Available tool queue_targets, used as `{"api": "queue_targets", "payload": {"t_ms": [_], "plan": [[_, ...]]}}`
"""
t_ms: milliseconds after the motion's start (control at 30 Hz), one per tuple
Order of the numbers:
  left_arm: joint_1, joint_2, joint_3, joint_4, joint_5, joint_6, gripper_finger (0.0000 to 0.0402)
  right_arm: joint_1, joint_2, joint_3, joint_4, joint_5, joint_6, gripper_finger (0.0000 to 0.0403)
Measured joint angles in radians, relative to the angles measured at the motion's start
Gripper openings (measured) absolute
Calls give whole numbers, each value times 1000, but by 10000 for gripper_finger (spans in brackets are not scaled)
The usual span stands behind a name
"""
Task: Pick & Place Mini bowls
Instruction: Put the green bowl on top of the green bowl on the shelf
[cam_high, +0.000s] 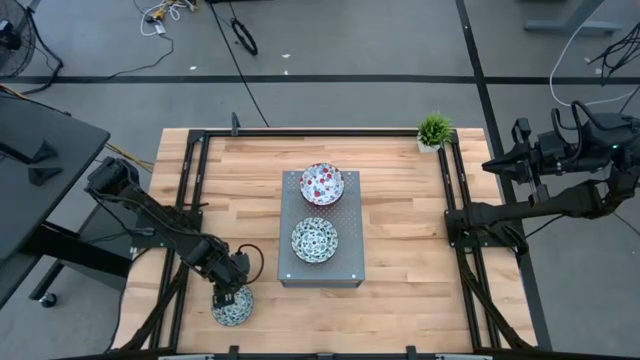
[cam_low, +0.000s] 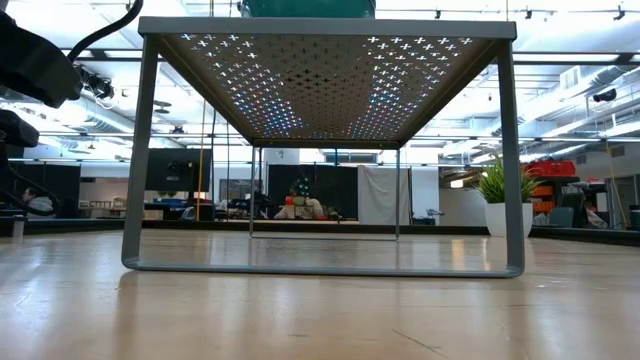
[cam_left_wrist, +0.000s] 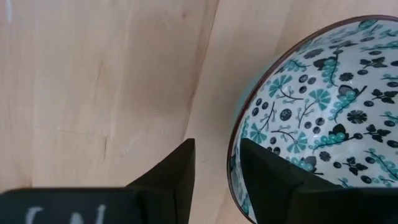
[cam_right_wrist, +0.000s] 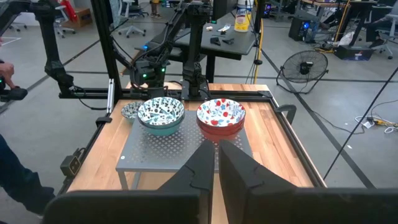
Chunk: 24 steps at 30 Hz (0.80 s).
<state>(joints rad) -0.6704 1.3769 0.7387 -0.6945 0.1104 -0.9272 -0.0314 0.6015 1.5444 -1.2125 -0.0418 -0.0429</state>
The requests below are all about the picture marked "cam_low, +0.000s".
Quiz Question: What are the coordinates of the teal floral mini bowl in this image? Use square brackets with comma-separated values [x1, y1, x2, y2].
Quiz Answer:
[241, 0, 377, 20]

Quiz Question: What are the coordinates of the black partition panel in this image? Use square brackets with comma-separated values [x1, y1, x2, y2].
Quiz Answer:
[267, 164, 359, 220]

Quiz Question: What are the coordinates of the person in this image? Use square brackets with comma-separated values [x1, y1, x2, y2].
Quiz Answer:
[273, 177, 325, 221]
[20, 187, 56, 217]

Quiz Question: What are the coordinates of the white hanging cloth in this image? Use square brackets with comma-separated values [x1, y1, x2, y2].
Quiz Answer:
[357, 165, 412, 226]

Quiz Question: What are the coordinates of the grey perforated metal riser shelf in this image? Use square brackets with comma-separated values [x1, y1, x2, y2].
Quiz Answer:
[121, 16, 526, 279]

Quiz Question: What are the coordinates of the black monitor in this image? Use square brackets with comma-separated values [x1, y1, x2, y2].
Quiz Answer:
[144, 147, 214, 201]

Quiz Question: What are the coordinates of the green plant in white pot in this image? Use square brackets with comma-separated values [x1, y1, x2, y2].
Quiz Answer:
[472, 153, 544, 238]

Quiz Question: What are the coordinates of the rack with red bins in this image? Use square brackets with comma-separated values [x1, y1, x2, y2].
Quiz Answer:
[522, 159, 581, 214]

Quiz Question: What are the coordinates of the yellow hanging cable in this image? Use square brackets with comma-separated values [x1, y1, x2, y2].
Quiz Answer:
[197, 99, 207, 221]

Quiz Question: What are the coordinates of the black aluminium rig frame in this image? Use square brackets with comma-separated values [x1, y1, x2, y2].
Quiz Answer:
[0, 218, 640, 247]

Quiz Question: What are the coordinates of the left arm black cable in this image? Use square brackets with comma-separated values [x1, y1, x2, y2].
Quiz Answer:
[67, 0, 145, 64]

